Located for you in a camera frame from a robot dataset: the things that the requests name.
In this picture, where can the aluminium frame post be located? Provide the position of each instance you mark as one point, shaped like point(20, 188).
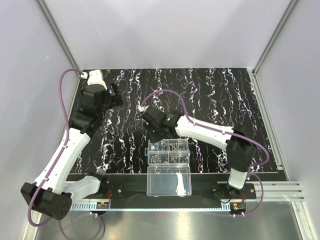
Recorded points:
point(276, 33)
point(56, 32)

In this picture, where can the aluminium rail right side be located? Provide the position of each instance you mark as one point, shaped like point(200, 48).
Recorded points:
point(273, 191)

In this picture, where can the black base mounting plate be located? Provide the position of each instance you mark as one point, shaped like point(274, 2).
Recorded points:
point(208, 189)

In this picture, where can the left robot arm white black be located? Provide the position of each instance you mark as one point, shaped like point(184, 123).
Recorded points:
point(48, 194)

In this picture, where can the white slotted cable duct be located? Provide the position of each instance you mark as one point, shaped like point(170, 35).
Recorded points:
point(114, 206)

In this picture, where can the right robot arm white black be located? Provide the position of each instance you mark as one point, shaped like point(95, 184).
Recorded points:
point(239, 150)

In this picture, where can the clear plastic organizer box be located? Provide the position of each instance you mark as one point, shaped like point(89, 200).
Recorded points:
point(168, 171)

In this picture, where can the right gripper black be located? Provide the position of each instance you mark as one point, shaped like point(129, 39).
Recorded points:
point(149, 117)

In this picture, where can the black marbled table mat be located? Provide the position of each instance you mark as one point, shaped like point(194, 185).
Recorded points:
point(222, 96)

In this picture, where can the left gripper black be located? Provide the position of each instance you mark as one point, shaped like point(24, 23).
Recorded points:
point(112, 95)

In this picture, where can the left aluminium frame post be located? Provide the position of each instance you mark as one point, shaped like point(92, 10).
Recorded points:
point(56, 32)

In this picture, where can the right aluminium frame post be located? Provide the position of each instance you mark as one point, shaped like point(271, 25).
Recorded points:
point(276, 33)

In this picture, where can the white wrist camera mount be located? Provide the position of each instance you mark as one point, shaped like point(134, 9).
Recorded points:
point(95, 77)

